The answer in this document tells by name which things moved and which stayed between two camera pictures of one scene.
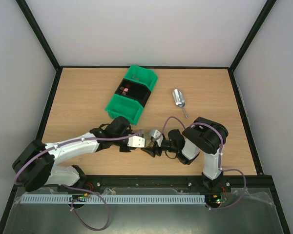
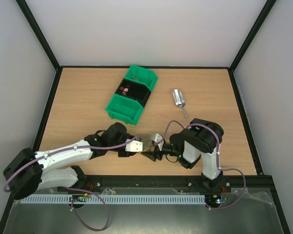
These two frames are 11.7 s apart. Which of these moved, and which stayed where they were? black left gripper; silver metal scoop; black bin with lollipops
Moved: black left gripper
Stayed: black bin with lollipops; silver metal scoop
